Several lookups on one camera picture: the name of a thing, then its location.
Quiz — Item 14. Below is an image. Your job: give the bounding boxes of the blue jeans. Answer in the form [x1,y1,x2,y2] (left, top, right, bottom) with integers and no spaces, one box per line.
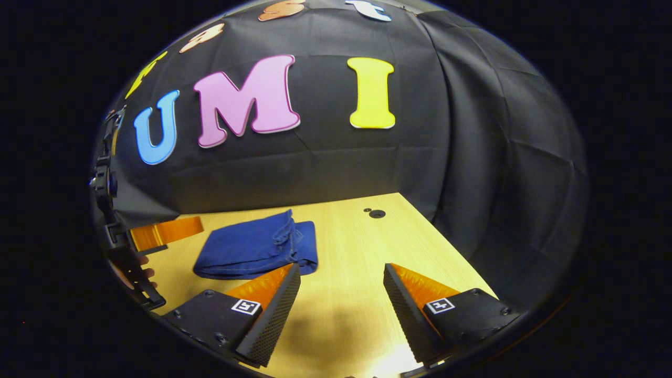
[192,208,319,280]

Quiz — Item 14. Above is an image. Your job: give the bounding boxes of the black backdrop cloth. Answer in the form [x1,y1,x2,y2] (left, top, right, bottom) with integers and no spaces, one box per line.
[94,0,589,311]

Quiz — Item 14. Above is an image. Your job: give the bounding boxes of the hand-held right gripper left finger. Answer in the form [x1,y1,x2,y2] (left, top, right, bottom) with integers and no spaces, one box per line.
[160,262,302,368]

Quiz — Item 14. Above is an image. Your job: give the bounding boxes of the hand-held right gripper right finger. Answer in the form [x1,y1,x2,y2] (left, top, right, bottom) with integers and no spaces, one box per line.
[383,262,521,365]

